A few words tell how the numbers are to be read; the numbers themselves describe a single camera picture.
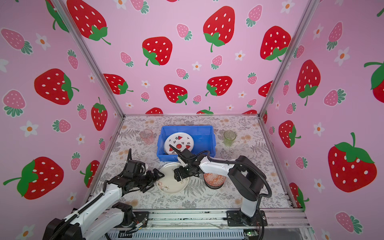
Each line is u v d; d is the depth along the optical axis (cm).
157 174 77
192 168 66
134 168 67
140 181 72
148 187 80
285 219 77
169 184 86
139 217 75
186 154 71
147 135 115
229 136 104
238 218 73
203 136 109
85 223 44
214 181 80
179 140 103
